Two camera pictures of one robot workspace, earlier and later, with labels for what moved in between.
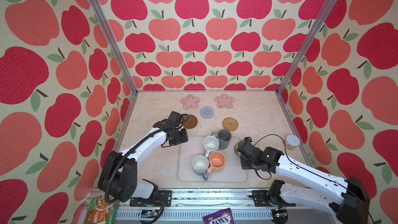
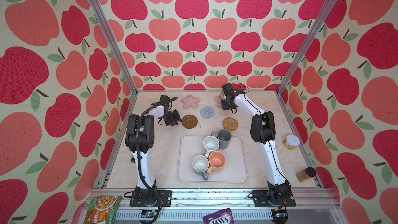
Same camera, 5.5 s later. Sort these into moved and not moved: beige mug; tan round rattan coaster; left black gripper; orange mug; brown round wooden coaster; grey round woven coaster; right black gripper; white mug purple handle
Moved: right black gripper; left black gripper; beige mug
Not moved: orange mug; brown round wooden coaster; tan round rattan coaster; white mug purple handle; grey round woven coaster
